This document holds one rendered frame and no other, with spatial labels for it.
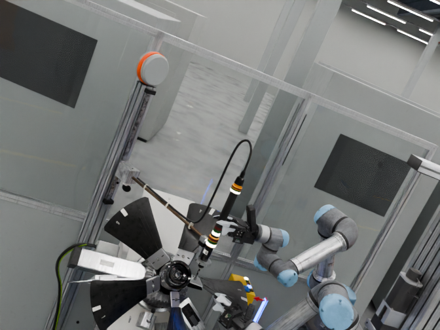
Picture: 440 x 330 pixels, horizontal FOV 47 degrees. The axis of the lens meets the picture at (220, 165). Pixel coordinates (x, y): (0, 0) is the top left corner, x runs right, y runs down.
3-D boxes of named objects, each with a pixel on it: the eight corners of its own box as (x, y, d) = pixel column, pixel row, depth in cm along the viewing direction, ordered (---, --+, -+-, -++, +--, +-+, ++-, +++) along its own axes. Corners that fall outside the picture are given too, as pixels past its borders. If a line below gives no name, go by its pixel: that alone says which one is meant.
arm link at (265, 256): (263, 276, 215) (274, 255, 212) (248, 261, 223) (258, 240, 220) (275, 276, 220) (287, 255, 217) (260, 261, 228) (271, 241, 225)
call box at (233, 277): (223, 289, 263) (231, 272, 260) (240, 294, 265) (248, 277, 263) (229, 308, 248) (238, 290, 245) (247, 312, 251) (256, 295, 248)
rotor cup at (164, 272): (151, 261, 215) (160, 257, 203) (183, 259, 220) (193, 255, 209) (153, 296, 210) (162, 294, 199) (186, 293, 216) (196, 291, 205)
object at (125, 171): (112, 175, 247) (118, 159, 244) (123, 175, 252) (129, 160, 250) (124, 184, 241) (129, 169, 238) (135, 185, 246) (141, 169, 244)
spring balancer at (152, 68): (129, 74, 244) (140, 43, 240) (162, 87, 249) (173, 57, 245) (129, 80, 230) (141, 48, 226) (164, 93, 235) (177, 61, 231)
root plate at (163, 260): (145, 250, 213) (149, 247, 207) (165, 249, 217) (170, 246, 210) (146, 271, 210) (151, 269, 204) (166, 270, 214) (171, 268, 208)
